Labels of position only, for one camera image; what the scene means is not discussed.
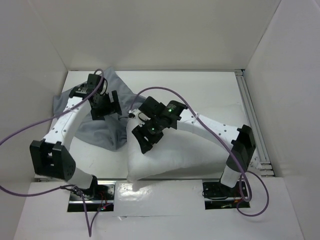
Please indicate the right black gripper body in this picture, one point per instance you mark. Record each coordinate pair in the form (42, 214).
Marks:
(144, 135)

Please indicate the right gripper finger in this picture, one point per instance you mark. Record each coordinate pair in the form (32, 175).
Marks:
(148, 142)
(141, 136)

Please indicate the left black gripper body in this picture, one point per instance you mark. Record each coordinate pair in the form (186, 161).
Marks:
(104, 106)

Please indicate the grey pillowcase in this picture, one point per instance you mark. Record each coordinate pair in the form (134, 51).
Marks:
(110, 133)

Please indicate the white pillow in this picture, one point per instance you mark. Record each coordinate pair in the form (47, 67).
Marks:
(178, 155)

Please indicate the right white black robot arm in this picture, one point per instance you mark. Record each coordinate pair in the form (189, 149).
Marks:
(238, 142)

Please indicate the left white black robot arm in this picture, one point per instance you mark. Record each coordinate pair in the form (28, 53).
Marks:
(51, 157)

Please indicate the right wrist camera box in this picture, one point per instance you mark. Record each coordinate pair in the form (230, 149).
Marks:
(139, 116)

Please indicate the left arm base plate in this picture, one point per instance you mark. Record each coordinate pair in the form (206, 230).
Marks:
(102, 200)

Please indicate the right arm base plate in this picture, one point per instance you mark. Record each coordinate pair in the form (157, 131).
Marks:
(219, 197)

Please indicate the aluminium rail frame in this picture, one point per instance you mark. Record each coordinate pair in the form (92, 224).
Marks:
(261, 160)

